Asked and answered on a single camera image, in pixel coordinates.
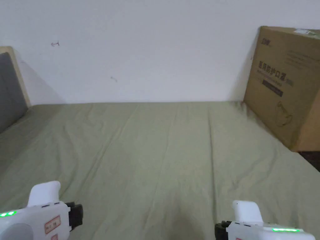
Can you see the bed with pale green sheet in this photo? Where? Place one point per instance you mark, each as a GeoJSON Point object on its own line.
{"type": "Point", "coordinates": [155, 160]}

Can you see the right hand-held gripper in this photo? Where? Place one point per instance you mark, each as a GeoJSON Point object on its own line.
{"type": "Point", "coordinates": [247, 228]}

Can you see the brown cardboard carton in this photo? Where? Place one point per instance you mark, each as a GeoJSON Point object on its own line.
{"type": "Point", "coordinates": [282, 85]}

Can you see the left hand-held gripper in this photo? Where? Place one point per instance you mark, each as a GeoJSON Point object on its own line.
{"type": "Point", "coordinates": [37, 220]}

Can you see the grey padded headboard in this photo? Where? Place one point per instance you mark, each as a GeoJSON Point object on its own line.
{"type": "Point", "coordinates": [10, 92]}

